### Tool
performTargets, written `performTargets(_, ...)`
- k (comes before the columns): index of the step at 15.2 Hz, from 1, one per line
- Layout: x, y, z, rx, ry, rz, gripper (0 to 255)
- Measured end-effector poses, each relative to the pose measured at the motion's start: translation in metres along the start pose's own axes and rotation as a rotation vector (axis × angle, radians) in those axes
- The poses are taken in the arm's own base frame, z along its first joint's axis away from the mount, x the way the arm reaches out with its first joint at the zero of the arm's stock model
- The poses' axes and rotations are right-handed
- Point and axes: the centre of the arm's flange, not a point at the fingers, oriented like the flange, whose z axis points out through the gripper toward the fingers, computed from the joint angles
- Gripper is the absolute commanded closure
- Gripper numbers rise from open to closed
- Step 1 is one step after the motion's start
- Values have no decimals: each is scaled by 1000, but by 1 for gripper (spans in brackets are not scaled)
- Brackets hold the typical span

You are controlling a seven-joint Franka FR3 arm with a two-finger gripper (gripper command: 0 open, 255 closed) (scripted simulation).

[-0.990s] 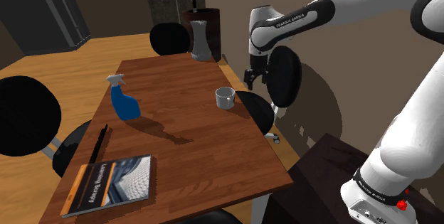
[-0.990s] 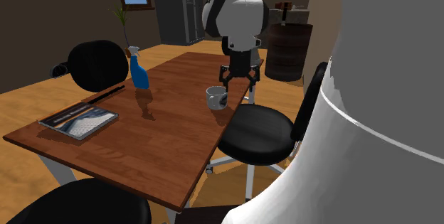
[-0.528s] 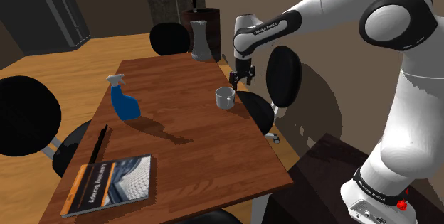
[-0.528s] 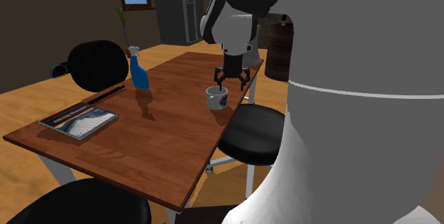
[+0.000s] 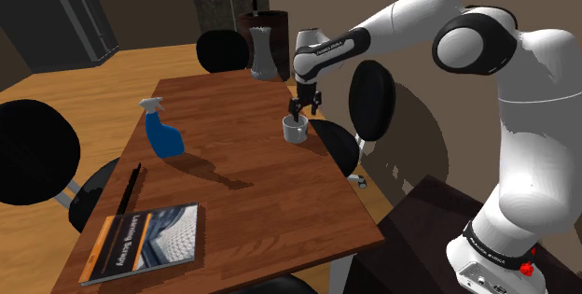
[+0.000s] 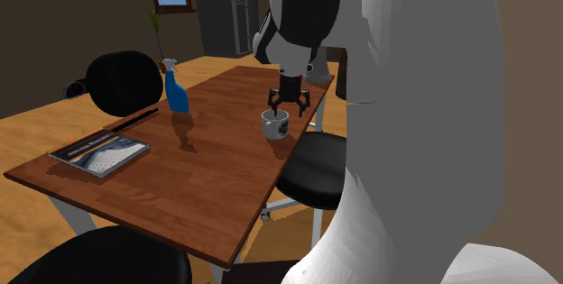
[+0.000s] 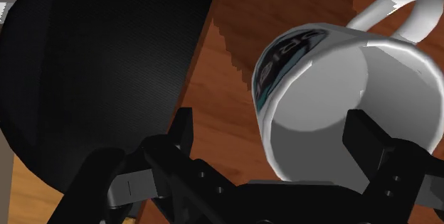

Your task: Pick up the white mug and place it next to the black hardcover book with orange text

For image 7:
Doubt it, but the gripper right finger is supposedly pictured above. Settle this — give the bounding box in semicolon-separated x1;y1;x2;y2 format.
341;108;444;224

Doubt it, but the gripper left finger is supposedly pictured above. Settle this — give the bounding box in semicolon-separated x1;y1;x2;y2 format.
46;107;241;224

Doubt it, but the brown wooden desk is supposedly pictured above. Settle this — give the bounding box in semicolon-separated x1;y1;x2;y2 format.
134;0;444;224

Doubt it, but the white mug with dark print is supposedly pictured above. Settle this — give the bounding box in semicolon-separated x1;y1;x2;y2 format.
251;0;444;183

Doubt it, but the black office chair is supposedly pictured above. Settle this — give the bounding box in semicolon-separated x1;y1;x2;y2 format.
0;0;214;196

